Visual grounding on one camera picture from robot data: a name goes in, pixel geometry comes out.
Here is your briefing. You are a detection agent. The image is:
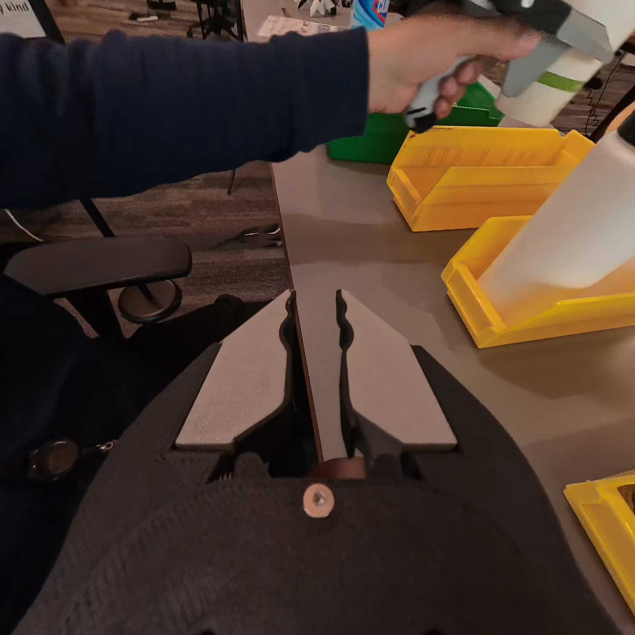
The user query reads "white printed sign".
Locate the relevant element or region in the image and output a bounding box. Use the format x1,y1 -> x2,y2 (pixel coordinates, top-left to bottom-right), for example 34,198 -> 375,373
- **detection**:
0,0 -> 48,39

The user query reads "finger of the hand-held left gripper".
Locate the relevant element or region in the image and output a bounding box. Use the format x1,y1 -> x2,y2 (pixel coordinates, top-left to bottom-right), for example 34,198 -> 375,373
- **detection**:
556,7 -> 616,63
500,37 -> 559,99

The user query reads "black badge reel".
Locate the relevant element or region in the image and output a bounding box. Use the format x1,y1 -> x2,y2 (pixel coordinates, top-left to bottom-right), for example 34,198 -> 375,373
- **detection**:
27,439 -> 117,482

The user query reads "person's left hand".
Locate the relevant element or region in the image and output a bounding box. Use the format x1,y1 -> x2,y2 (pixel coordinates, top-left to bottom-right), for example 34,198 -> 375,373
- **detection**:
367,14 -> 541,120

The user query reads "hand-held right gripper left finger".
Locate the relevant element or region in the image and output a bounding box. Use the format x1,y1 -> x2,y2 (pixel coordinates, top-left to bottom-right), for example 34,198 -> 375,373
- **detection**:
175,289 -> 298,452

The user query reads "green plastic bin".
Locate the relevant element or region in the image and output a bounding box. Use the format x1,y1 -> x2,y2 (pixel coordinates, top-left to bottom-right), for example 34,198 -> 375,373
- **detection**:
326,82 -> 504,165

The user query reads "black office chair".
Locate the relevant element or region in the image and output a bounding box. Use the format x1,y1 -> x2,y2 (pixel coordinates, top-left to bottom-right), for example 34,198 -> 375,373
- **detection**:
188,0 -> 245,41

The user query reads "disinfectant wipes canister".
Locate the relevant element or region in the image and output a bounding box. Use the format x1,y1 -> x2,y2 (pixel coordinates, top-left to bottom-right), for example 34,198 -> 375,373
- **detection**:
350,0 -> 389,31

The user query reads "white green-striped paper cup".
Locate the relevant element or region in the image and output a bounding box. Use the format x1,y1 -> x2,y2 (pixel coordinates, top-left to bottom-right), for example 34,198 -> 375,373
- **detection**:
493,0 -> 635,127

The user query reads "black chair armrest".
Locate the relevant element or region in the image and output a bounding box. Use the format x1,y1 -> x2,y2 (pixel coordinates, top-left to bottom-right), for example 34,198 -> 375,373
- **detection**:
2,237 -> 193,298

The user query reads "person's left forearm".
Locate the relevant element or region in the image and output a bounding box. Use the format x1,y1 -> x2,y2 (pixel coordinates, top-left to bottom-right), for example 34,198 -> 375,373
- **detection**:
0,27 -> 370,209

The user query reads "yellow plastic bin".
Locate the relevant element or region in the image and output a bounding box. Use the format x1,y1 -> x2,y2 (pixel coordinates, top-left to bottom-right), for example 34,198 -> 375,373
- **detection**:
386,126 -> 596,233
441,214 -> 635,349
563,474 -> 635,616

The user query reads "translucent bottle with black cap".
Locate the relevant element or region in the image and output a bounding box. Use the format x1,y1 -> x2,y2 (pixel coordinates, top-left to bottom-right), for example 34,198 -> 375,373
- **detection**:
477,111 -> 635,318

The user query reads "black round stand foot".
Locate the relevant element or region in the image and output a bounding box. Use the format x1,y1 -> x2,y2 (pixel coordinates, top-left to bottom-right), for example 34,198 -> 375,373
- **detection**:
118,279 -> 183,324

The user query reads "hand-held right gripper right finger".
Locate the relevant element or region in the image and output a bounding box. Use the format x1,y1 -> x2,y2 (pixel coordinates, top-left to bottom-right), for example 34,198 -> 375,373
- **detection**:
335,289 -> 458,459

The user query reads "printed paper sheet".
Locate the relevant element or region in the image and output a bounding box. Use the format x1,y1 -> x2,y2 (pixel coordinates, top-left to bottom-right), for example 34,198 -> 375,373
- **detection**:
257,15 -> 343,40

